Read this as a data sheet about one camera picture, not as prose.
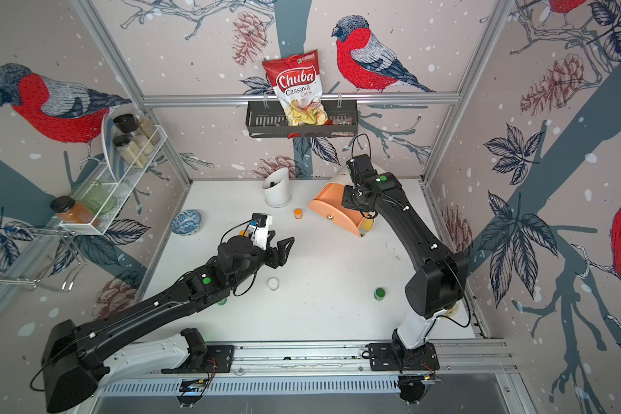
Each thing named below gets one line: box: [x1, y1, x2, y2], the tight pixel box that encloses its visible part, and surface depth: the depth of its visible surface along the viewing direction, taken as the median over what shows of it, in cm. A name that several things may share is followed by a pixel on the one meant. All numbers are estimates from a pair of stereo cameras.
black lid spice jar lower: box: [112, 134, 148, 169], surface depth 79 cm
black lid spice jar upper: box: [112, 112, 155, 156], surface depth 82 cm
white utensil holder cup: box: [262, 167, 293, 208], surface depth 109 cm
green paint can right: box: [373, 287, 386, 302], surface depth 85 cm
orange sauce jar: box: [50, 194, 101, 227], surface depth 62 cm
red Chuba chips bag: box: [262, 49, 328, 127], surface depth 83 cm
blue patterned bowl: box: [169, 209, 203, 237], surface depth 106 cm
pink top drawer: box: [308, 182, 364, 237], surface depth 83 cm
